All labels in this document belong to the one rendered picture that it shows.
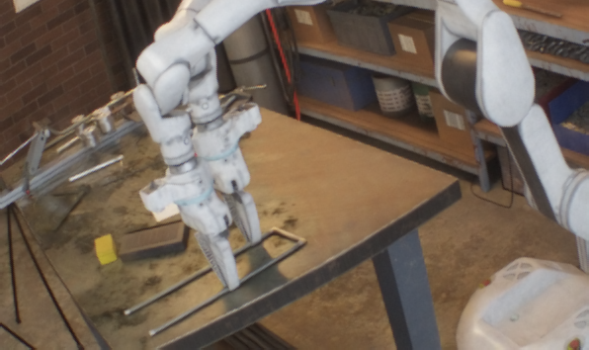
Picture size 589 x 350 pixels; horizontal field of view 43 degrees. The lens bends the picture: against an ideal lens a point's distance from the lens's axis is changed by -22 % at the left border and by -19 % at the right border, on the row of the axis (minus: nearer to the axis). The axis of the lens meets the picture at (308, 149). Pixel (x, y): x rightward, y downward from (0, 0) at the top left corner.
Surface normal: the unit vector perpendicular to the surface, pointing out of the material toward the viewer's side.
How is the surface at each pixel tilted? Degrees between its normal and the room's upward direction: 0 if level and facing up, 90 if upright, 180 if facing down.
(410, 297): 90
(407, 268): 90
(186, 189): 90
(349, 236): 0
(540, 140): 90
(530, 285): 73
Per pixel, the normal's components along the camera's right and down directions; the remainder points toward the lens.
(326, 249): -0.28, -0.88
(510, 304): 0.30, 0.02
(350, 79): 0.51, 0.20
